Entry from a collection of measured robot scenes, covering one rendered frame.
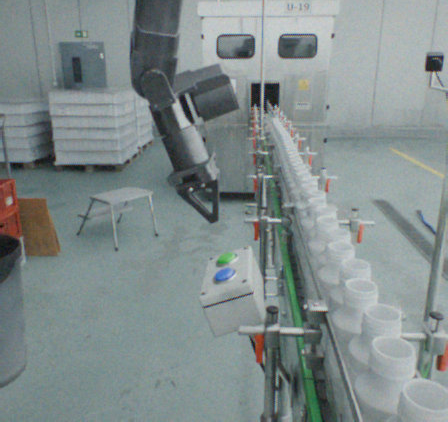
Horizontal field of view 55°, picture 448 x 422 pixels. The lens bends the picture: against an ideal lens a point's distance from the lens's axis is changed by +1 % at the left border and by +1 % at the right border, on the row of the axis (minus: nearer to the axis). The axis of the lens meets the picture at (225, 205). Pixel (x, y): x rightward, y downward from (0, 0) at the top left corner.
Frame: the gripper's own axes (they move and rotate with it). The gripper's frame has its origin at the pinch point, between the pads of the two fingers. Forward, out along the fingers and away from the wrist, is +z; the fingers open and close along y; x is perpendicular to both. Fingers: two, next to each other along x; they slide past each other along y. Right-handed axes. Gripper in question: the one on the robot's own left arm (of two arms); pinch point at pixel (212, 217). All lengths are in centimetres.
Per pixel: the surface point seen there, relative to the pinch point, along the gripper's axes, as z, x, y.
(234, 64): -32, 2, 410
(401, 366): 8.9, -17.1, -31.9
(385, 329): 9.3, -17.4, -26.0
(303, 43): -27, -71, 410
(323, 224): 8.4, -16.2, 4.0
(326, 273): 11.2, -14.0, -7.5
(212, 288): 7.7, 2.2, -8.6
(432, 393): 9.6, -18.5, -34.9
